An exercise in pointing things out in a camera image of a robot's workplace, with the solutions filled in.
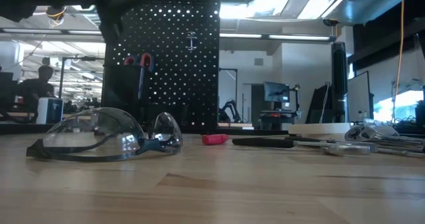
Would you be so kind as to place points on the white panel board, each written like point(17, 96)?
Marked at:
point(358, 97)

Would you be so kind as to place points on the black aluminium rig frame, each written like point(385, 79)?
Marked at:
point(252, 132)

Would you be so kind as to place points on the black metal rack frame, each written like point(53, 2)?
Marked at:
point(61, 81)

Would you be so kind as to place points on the ceiling light strip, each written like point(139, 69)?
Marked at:
point(33, 30)
point(299, 37)

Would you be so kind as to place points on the chrome ratchet wrench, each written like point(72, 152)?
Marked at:
point(360, 133)

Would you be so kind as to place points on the silver combination wrench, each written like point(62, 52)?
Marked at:
point(398, 152)

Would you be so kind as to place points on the background monitor desk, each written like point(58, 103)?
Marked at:
point(277, 115)

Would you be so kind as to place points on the large black tool bin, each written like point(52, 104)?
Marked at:
point(123, 94)

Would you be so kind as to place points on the black background robot arm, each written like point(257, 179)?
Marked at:
point(230, 109)

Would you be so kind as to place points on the small black tool bin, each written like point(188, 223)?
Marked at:
point(166, 117)

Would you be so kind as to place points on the black metal peg board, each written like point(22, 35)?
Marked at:
point(186, 84)

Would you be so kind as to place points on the silver peg hook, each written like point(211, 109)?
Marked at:
point(191, 41)

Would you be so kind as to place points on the white masking tape roll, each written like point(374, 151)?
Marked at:
point(318, 128)

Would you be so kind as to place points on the grey striped work glove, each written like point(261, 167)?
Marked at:
point(385, 129)

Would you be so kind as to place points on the clear safety glasses black frame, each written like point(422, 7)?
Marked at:
point(156, 145)

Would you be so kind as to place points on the black leaning panel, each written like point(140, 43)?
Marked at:
point(317, 104)

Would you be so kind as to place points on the computer monitor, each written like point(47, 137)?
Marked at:
point(276, 91)

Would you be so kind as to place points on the white storage container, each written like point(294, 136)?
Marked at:
point(50, 111)

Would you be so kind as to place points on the person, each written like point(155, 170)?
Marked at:
point(34, 87)

